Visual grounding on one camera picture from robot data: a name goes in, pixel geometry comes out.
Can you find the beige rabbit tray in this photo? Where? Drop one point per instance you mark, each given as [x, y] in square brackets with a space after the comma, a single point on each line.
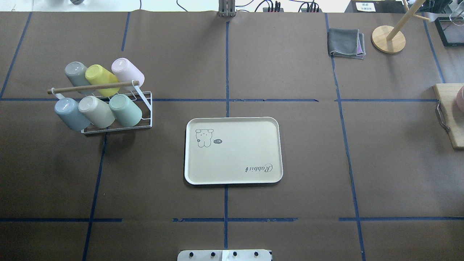
[234, 150]

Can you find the green cup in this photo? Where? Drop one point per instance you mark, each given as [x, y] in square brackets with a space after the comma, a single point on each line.
[126, 112]

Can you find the pink cup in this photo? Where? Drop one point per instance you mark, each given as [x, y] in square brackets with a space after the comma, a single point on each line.
[125, 71]

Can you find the beige cup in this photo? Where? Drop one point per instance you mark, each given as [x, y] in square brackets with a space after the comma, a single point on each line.
[97, 111]

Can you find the yellow cup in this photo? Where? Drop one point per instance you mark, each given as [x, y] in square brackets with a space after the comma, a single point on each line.
[97, 74]

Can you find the blue cup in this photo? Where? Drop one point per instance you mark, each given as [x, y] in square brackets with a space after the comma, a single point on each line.
[67, 110]

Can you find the grey cup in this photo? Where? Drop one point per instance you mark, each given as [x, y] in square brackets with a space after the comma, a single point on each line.
[76, 73]

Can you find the black framed tray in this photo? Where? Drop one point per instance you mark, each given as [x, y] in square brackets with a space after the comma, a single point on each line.
[451, 35]

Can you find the white pillar with base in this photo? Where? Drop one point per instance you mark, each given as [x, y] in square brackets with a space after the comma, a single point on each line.
[225, 255]

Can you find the grey folded cloth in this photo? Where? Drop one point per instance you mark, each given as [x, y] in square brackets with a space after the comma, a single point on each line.
[349, 43]

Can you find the wooden mug tree stand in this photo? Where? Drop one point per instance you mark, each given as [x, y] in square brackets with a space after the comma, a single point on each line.
[389, 39]

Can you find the wooden cutting board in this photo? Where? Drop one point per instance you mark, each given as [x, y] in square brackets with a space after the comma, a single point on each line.
[449, 111]

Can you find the white wire cup rack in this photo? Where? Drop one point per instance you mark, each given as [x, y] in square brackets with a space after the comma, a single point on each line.
[143, 99]

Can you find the aluminium frame post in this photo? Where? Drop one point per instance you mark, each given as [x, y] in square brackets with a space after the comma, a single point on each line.
[227, 8]

